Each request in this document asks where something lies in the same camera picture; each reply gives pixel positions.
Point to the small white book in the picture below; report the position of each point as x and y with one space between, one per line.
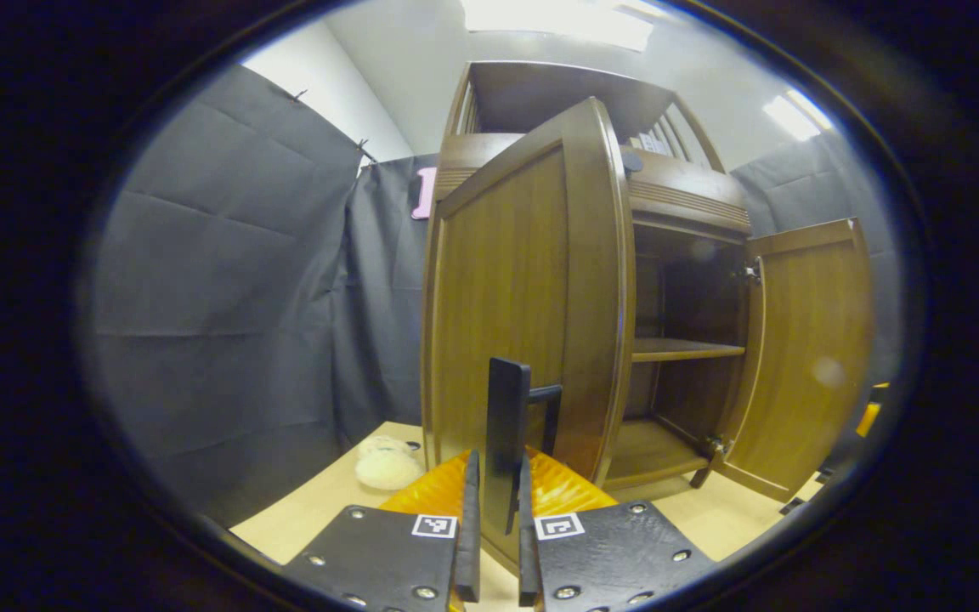
645 143

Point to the wooden double-door shoe cabinet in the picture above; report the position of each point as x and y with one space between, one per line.
676 348

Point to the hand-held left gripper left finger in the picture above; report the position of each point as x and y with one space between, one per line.
468 552

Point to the black backdrop cloth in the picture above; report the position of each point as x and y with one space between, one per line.
226 280

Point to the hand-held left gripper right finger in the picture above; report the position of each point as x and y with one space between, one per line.
528 561

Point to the pale grey book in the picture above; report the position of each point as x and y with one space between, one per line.
659 144

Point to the cream plush toy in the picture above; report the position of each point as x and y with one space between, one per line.
387 466

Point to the large ceiling light panel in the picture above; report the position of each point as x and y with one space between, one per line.
557 21

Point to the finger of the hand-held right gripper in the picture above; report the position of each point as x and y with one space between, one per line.
870 416

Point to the small ceiling light panel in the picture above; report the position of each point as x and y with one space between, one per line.
795 115

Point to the wooden shoe cabinet door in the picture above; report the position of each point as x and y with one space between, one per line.
498 297
804 340

